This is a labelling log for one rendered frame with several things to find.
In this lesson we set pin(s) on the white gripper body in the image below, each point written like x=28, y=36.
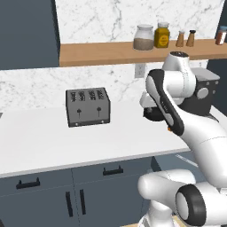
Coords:
x=147, y=100

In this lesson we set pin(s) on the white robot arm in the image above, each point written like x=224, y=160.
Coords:
x=204, y=133

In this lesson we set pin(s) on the open blue-grey drawer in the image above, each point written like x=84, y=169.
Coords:
x=168, y=164

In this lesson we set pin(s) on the wide blue-grey drawer front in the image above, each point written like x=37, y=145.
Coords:
x=44, y=183

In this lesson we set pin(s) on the black and grey coffee machine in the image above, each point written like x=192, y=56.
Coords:
x=204, y=102

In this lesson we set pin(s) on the black four-slot toaster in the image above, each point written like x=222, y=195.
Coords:
x=88, y=109

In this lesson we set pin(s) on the glass jar with brown grains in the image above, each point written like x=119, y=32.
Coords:
x=143, y=40

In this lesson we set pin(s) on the yellow spice jar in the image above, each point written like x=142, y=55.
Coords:
x=162, y=37

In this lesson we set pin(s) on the brown shaker with white cap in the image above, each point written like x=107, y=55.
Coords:
x=180, y=40

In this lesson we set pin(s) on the brown shaker with black cap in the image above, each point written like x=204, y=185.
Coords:
x=191, y=40

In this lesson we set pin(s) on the dark blue tall cupboard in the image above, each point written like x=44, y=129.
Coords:
x=220, y=82

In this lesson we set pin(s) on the blue-grey cupboard door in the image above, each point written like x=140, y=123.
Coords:
x=35, y=208
x=115, y=201

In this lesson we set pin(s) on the white wall outlet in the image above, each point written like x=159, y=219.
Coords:
x=140, y=71

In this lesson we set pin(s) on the wooden wall shelf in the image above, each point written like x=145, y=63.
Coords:
x=103, y=53

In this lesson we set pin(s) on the dark blue wall cupboard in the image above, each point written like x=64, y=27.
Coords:
x=28, y=32

